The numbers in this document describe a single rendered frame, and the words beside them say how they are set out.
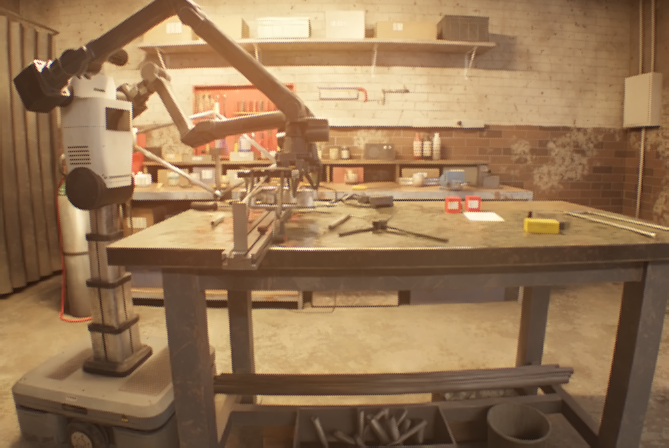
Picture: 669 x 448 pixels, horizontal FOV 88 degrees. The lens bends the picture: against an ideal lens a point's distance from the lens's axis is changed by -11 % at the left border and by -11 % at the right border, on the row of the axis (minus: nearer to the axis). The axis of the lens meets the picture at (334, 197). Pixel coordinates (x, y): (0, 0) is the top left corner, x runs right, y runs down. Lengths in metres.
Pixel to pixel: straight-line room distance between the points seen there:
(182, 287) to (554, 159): 3.43
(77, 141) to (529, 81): 3.38
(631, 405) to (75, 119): 1.93
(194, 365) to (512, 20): 3.54
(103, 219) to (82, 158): 0.23
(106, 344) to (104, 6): 3.06
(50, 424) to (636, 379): 1.91
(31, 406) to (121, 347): 0.38
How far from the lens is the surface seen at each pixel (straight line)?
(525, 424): 1.60
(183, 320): 1.02
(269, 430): 1.67
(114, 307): 1.64
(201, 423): 1.16
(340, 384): 1.55
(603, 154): 4.18
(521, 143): 3.74
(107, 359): 1.76
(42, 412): 1.80
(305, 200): 1.14
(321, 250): 0.84
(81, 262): 2.92
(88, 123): 1.50
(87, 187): 1.52
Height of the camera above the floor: 1.09
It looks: 7 degrees down
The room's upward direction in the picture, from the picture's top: straight up
